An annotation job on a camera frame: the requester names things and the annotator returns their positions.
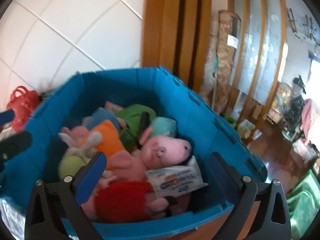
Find pig plush blue body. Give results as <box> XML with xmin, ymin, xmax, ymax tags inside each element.
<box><xmin>59</xmin><ymin>107</ymin><xmax>121</xmax><ymax>145</ymax></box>

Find white green rabbit plush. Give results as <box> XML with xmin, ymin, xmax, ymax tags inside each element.
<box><xmin>58</xmin><ymin>132</ymin><xmax>103</xmax><ymax>181</ymax></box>

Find rolled patterned carpet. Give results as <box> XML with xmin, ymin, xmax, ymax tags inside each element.
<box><xmin>200</xmin><ymin>10</ymin><xmax>242</xmax><ymax>116</ymax></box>

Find white blue wipes packet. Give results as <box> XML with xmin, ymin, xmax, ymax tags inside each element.
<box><xmin>145</xmin><ymin>155</ymin><xmax>209</xmax><ymax>198</ymax></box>

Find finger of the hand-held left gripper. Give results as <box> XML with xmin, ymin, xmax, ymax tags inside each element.
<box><xmin>0</xmin><ymin>130</ymin><xmax>32</xmax><ymax>161</ymax></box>
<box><xmin>0</xmin><ymin>109</ymin><xmax>15</xmax><ymax>125</ymax></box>

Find pig plush orange dress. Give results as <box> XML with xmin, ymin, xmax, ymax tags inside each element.
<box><xmin>91</xmin><ymin>119</ymin><xmax>148</xmax><ymax>182</ymax></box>

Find blue plastic crate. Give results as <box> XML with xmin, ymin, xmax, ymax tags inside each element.
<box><xmin>0</xmin><ymin>66</ymin><xmax>268</xmax><ymax>235</ymax></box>

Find light blue cloth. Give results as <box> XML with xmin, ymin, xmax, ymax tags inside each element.
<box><xmin>0</xmin><ymin>196</ymin><xmax>28</xmax><ymax>238</ymax></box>

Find bright window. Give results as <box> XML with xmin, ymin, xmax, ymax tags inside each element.
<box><xmin>309</xmin><ymin>51</ymin><xmax>320</xmax><ymax>82</ymax></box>

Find pink green soft toy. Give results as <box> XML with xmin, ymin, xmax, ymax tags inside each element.
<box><xmin>104</xmin><ymin>101</ymin><xmax>125</xmax><ymax>113</ymax></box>

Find pig plush with glasses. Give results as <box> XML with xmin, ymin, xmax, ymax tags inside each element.
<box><xmin>139</xmin><ymin>112</ymin><xmax>192</xmax><ymax>170</ymax></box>

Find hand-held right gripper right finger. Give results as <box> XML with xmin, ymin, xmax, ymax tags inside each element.
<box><xmin>209</xmin><ymin>152</ymin><xmax>292</xmax><ymax>240</ymax></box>

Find dark clothing on stand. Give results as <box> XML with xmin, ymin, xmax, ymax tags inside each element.
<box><xmin>284</xmin><ymin>76</ymin><xmax>307</xmax><ymax>136</ymax></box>

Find wooden door frame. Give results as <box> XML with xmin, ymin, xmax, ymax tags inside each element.
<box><xmin>141</xmin><ymin>0</ymin><xmax>213</xmax><ymax>93</ymax></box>

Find green plastic stool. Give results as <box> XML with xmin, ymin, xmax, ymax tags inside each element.
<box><xmin>286</xmin><ymin>169</ymin><xmax>320</xmax><ymax>240</ymax></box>

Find red bear suitcase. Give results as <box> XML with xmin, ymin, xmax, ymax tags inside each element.
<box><xmin>6</xmin><ymin>85</ymin><xmax>40</xmax><ymax>133</ymax></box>

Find frosted glass door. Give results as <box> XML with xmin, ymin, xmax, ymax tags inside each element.
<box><xmin>227</xmin><ymin>0</ymin><xmax>287</xmax><ymax>108</ymax></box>

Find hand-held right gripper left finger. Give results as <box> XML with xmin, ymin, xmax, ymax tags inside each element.
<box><xmin>24</xmin><ymin>152</ymin><xmax>108</xmax><ymax>240</ymax></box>

